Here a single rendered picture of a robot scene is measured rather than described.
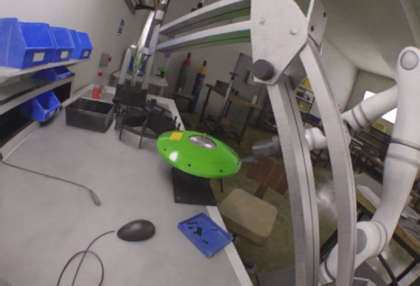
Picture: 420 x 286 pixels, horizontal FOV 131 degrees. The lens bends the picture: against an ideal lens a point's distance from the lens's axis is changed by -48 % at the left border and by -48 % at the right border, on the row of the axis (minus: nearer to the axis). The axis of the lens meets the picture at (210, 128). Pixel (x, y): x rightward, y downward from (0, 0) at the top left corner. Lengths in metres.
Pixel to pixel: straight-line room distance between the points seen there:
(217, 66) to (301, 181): 5.32
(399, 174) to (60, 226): 0.78
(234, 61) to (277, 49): 5.45
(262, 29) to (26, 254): 0.61
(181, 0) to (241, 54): 2.39
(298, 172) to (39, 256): 0.52
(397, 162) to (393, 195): 0.08
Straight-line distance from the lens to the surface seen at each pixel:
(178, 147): 0.58
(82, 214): 0.55
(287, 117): 0.19
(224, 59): 5.53
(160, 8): 0.66
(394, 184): 0.47
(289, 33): 0.21
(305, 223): 0.20
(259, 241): 1.13
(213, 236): 0.56
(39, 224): 0.56
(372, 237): 0.45
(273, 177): 1.35
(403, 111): 0.48
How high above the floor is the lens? 1.34
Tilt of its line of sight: 18 degrees down
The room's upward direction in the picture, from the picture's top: 18 degrees clockwise
